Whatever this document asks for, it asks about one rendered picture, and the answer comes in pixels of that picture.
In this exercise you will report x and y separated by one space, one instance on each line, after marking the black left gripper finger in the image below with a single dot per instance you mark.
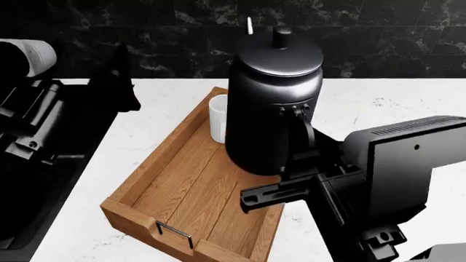
123 90

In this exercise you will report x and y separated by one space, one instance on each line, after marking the thin white upright stick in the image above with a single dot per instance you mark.
250 26

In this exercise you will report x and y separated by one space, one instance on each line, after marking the black metal kettle with lid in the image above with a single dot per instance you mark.
271 114

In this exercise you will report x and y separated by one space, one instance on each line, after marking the white ceramic mug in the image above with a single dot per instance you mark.
217 120

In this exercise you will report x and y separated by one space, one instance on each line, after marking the wooden serving tray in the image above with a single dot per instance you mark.
189 185

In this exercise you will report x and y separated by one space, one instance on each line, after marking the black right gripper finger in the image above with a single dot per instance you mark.
269 196
325 152

